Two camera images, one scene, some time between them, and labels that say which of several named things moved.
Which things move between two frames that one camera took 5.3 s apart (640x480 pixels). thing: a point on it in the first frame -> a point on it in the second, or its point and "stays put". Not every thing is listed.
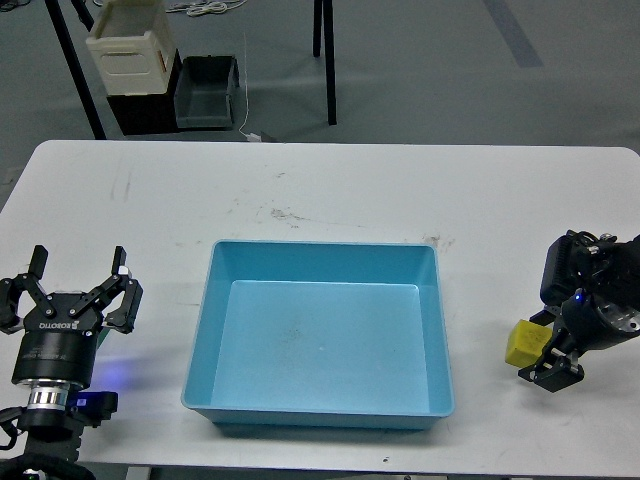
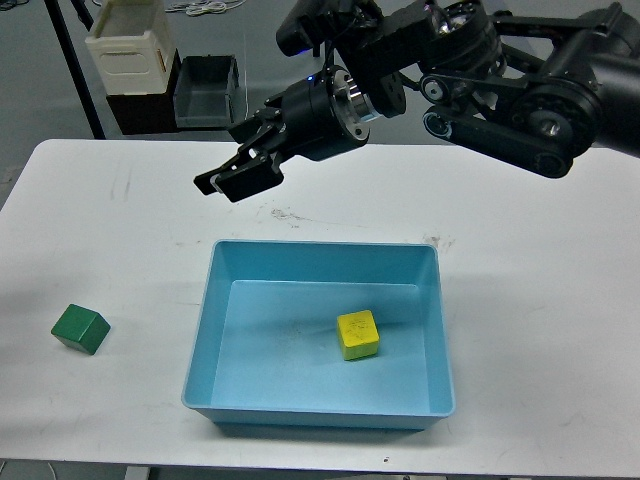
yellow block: (526, 342) -> (358, 335)
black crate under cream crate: (148, 113) stays put
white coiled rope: (206, 7) stays put
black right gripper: (587, 322) -> (315, 118)
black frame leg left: (57, 16) stays put
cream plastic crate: (134, 48) stays put
